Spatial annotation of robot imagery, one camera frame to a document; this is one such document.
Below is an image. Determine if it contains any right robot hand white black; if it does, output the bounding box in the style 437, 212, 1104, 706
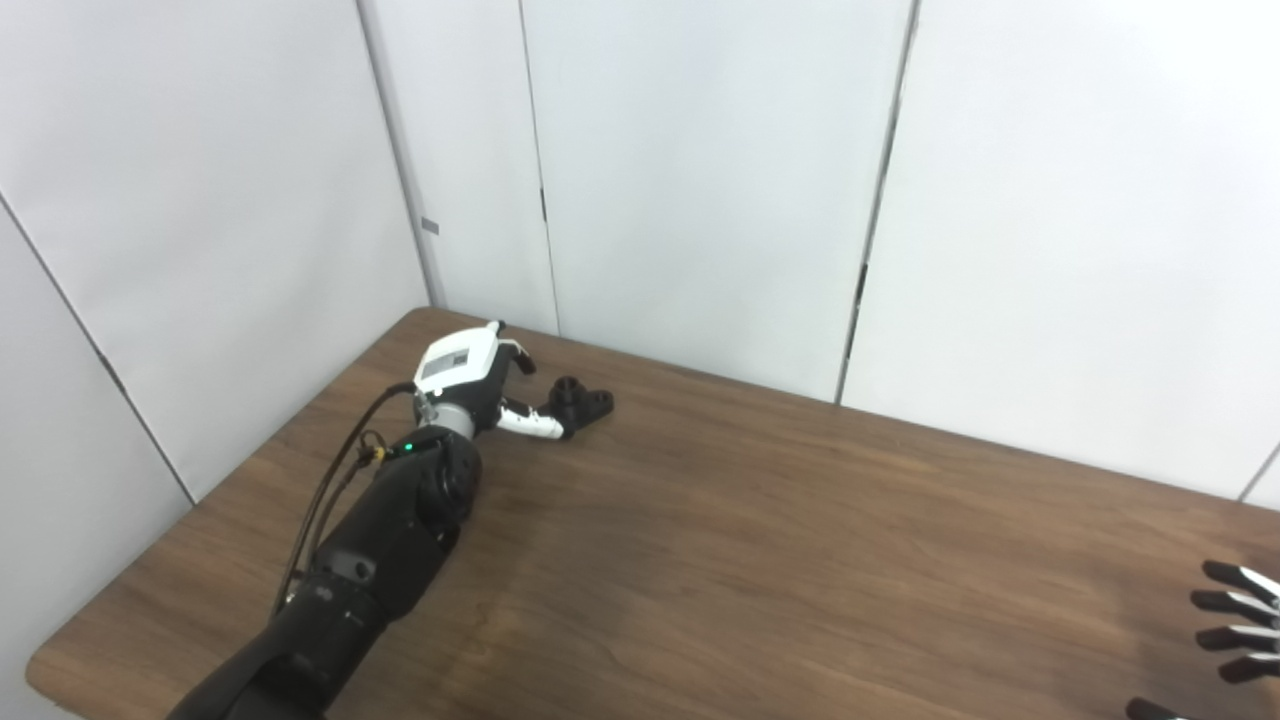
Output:
1126, 559, 1280, 720

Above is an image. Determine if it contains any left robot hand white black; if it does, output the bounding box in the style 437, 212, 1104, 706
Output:
412, 320, 569, 443

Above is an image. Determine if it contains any black flanged holder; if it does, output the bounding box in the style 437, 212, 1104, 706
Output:
545, 376, 616, 433

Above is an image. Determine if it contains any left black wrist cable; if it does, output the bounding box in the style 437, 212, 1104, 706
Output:
270, 382, 417, 616

